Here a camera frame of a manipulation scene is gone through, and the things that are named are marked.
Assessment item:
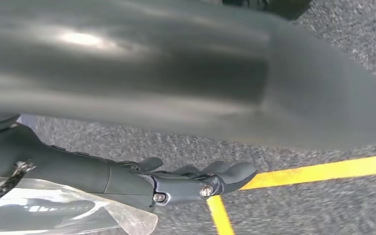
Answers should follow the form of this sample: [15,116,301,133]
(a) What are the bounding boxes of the yellow floor tape rectangle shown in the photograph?
[207,153,376,235]

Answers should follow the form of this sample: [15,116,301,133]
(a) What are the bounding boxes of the clear plastic cover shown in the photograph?
[0,176,159,235]

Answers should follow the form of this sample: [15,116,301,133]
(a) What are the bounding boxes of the black braided cable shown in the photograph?
[0,159,36,212]

